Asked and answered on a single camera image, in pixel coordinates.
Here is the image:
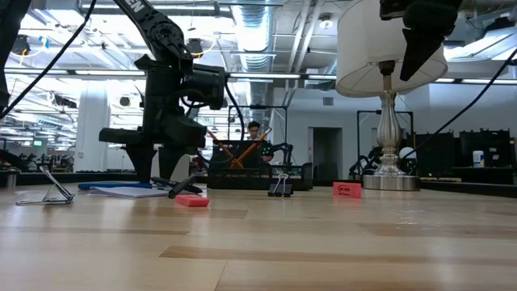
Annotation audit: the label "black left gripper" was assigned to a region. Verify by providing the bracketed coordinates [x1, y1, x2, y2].
[99, 92, 208, 183]

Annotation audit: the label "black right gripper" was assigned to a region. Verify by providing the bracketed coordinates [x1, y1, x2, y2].
[379, 0, 464, 82]

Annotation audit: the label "black pen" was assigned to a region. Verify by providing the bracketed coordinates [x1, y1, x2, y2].
[167, 174, 200, 200]
[150, 176, 204, 195]

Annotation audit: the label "pale sticky note pad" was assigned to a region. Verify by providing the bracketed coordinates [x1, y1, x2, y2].
[88, 185, 170, 200]

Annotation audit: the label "blue handled scissors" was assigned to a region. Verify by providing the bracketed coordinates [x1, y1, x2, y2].
[78, 181, 153, 191]

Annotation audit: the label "pink eraser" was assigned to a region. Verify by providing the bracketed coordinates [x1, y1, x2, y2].
[174, 194, 211, 209]

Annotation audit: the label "orange pencil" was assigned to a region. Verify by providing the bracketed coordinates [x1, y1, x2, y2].
[230, 128, 272, 169]
[206, 128, 246, 169]

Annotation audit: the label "black mesh desk organizer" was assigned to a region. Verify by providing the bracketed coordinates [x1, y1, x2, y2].
[207, 140, 314, 192]

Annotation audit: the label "metal phone stand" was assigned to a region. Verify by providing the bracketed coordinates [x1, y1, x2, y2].
[15, 165, 77, 206]

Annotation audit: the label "black binder clip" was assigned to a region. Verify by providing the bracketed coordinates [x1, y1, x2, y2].
[267, 173, 295, 198]

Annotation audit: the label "red label box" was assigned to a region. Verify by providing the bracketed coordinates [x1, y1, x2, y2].
[333, 181, 363, 199]

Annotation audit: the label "white shade silver table lamp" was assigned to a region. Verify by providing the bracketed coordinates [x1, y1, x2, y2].
[335, 0, 448, 192]

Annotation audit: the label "white square pillar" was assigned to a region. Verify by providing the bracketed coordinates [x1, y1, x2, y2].
[73, 86, 111, 173]

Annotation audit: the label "person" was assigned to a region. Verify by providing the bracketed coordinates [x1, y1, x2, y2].
[245, 120, 275, 163]

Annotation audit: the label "white round globe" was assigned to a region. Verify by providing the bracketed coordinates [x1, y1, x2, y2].
[398, 145, 417, 161]

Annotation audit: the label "black ceiling device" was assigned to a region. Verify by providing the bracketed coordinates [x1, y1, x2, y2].
[8, 34, 32, 57]
[186, 37, 205, 57]

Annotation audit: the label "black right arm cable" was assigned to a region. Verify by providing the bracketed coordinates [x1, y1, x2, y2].
[399, 48, 517, 161]

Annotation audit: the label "silver spiral ventilation duct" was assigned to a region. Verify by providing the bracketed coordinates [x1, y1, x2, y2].
[230, 0, 280, 126]

